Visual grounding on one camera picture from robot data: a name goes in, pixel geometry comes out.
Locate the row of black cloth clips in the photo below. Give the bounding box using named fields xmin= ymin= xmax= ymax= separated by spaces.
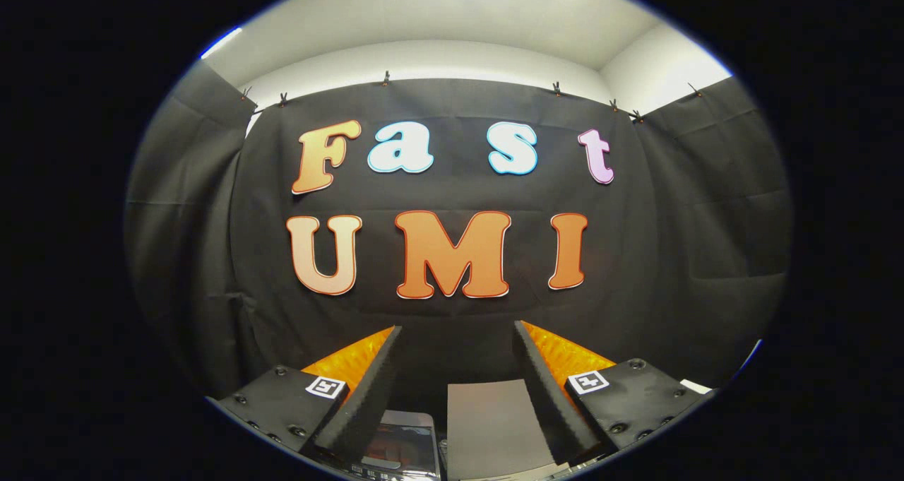
xmin=240 ymin=71 xmax=703 ymax=124

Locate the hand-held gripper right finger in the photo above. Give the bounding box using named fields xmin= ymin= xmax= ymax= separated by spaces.
xmin=513 ymin=321 xmax=715 ymax=465

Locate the black backdrop cloth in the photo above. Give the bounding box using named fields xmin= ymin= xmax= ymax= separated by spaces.
xmin=126 ymin=61 xmax=793 ymax=404

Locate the grey cabinet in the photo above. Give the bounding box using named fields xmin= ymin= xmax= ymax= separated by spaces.
xmin=446 ymin=380 xmax=566 ymax=481

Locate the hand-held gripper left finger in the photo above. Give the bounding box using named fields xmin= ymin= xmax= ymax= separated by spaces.
xmin=206 ymin=326 xmax=404 ymax=468

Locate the grey washing machine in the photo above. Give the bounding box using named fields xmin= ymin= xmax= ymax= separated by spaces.
xmin=346 ymin=409 xmax=446 ymax=481

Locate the ceiling strip light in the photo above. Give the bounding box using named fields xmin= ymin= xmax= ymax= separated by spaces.
xmin=201 ymin=27 xmax=243 ymax=60

